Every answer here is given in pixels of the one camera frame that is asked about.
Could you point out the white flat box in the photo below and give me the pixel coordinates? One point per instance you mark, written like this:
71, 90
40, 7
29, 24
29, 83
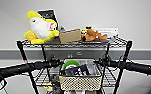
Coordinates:
109, 31

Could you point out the long grey wall band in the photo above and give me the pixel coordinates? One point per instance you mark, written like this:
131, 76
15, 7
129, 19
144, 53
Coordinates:
4, 54

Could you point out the yellow white plush duck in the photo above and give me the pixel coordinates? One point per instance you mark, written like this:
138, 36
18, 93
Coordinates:
40, 28

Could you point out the small yellow packet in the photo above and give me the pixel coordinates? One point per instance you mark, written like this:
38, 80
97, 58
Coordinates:
48, 87

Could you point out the dark printed packet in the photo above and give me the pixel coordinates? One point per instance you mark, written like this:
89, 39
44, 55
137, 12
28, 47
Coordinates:
76, 70

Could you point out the black printed bag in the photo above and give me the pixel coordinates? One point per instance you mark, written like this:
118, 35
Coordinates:
50, 15

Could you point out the green round roll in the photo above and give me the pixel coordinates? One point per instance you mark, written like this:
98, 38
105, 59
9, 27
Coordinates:
70, 62

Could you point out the pale basket with dark spots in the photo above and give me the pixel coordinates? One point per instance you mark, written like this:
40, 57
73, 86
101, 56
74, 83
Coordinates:
80, 83

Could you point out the orange brown plush toy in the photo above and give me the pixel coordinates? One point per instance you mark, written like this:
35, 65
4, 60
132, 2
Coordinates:
92, 35

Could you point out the small grey wall socket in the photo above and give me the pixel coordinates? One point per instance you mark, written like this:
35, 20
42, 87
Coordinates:
79, 53
69, 55

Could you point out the brown cardboard box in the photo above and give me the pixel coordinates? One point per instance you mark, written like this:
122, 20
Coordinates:
70, 36

